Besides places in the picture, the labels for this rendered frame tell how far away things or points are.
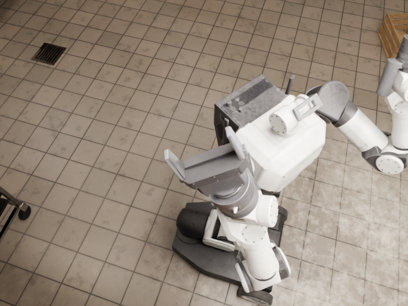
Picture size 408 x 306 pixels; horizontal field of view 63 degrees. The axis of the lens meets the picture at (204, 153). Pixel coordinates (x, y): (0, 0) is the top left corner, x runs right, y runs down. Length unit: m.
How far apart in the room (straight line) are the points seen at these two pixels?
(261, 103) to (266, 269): 0.49
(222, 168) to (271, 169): 0.40
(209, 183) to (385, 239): 2.09
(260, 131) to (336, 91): 0.28
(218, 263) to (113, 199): 0.89
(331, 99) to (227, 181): 0.60
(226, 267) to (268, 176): 1.17
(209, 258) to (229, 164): 1.55
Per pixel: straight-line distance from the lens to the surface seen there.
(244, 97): 1.05
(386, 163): 1.17
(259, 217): 0.69
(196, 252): 2.08
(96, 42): 3.50
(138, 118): 2.78
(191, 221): 1.94
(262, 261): 0.82
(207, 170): 0.56
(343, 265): 2.41
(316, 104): 0.92
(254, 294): 2.03
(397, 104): 1.13
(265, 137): 0.96
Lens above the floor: 2.19
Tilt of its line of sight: 59 degrees down
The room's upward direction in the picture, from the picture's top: straight up
